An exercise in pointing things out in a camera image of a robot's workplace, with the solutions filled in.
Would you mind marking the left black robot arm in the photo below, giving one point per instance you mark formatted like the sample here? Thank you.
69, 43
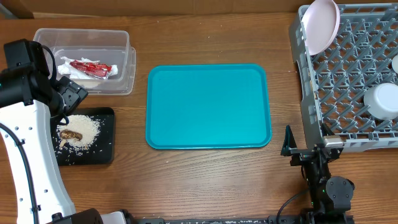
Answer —
30, 97

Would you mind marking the small tan food scrap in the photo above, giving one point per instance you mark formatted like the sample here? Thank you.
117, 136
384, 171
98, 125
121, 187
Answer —
62, 143

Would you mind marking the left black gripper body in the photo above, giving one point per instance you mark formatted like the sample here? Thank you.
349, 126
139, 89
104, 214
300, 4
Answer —
73, 96

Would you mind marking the white rice pile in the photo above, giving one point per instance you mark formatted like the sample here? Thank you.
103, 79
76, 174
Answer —
83, 124

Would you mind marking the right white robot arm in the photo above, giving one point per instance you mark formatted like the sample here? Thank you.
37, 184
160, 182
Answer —
330, 195

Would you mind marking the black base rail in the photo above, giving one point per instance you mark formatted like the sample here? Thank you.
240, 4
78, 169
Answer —
284, 219

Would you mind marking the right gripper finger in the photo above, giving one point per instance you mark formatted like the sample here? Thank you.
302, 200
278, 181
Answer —
326, 131
289, 144

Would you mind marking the white round plate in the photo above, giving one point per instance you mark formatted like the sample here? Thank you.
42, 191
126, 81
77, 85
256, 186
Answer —
321, 22

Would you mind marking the grey dishwasher rack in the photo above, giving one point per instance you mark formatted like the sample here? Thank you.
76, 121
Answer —
334, 81

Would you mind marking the white cup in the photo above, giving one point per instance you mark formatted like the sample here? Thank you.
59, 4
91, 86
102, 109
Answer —
394, 64

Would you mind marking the brown food scrap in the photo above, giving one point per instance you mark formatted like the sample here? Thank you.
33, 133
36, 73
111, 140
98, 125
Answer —
68, 134

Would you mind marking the grey shallow bowl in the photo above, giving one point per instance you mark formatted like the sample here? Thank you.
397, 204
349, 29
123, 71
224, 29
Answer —
382, 101

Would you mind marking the teal serving tray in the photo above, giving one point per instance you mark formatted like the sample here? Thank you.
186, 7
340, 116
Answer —
219, 106

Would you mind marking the black plastic tray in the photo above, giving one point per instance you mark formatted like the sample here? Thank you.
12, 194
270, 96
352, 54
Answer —
101, 152

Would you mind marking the red snack wrapper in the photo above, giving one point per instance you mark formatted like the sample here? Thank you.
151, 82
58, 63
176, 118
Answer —
94, 69

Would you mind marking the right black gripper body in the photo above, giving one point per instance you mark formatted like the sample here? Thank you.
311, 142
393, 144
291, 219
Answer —
303, 155

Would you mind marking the white paper napkin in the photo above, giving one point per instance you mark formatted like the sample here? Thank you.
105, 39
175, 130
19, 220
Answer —
67, 69

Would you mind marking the clear plastic storage bin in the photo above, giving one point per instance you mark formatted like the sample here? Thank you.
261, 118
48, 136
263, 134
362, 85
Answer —
111, 47

